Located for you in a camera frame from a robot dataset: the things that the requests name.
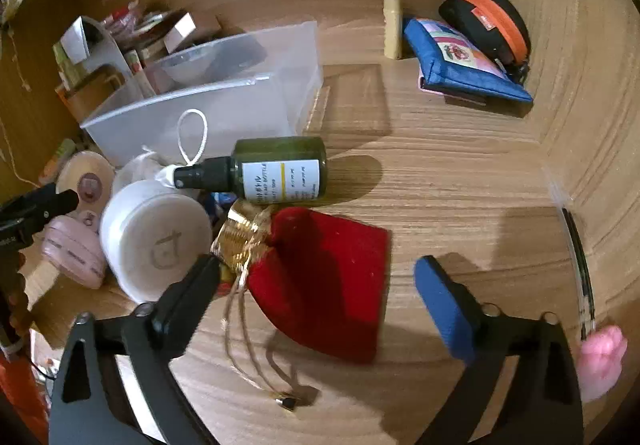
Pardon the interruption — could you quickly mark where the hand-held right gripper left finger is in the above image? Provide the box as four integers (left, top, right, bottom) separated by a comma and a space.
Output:
48, 253, 222, 445

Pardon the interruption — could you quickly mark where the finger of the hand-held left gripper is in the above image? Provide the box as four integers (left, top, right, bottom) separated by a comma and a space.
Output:
10, 189, 81, 240
0, 182, 57, 221

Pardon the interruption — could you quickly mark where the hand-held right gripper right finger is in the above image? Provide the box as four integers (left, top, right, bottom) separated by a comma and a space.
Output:
414, 254, 586, 445

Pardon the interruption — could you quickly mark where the pink case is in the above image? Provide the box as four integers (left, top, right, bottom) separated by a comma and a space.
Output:
40, 210, 109, 289

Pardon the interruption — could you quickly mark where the round tape roll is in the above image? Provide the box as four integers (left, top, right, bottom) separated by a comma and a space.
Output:
55, 150, 117, 207

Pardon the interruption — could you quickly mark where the white round jar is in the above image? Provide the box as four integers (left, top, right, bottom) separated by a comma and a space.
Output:
99, 180, 214, 304

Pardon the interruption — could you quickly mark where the white drawstring bag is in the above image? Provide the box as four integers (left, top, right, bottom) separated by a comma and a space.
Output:
112, 108, 209, 197

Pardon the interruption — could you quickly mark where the red velvet drawstring pouch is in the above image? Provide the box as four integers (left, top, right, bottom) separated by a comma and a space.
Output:
210, 199, 392, 413

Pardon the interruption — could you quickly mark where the green spray bottle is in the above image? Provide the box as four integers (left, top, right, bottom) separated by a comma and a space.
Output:
172, 136, 328, 204

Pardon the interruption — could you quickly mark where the translucent plastic storage box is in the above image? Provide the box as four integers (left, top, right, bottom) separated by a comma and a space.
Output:
80, 20, 325, 171

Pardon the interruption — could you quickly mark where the person's left forearm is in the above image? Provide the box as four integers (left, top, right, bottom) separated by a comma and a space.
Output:
0, 347, 48, 431

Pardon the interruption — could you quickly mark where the wooden desktop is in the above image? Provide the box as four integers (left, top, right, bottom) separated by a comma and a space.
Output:
20, 0, 603, 445

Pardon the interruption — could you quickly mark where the person's left hand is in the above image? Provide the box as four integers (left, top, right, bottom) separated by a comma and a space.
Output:
6, 251, 33, 332

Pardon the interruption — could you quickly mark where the brown cup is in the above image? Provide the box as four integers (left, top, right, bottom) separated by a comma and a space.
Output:
62, 64, 126, 122

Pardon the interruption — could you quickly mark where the black thin stick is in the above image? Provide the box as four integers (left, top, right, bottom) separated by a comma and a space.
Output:
560, 208, 597, 341

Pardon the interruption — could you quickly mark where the pink paw toy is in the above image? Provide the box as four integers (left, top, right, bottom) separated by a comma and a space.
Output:
577, 325, 629, 404

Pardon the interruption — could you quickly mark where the clear packet of pink items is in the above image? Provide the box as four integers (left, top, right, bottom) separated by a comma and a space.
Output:
102, 0, 171, 34

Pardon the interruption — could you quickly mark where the small white brown box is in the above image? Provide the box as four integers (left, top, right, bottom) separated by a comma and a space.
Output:
164, 12, 224, 54

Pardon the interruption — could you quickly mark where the blue patchwork pouch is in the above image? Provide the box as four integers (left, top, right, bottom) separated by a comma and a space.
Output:
402, 16, 535, 104

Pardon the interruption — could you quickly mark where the yellow tube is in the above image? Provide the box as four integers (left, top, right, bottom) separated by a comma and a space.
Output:
382, 0, 404, 60

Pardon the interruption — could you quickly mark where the black case orange zipper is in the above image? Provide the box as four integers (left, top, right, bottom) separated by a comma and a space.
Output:
438, 0, 532, 84

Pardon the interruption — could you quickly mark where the white hanging cord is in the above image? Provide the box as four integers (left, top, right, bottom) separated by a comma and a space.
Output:
0, 28, 32, 187

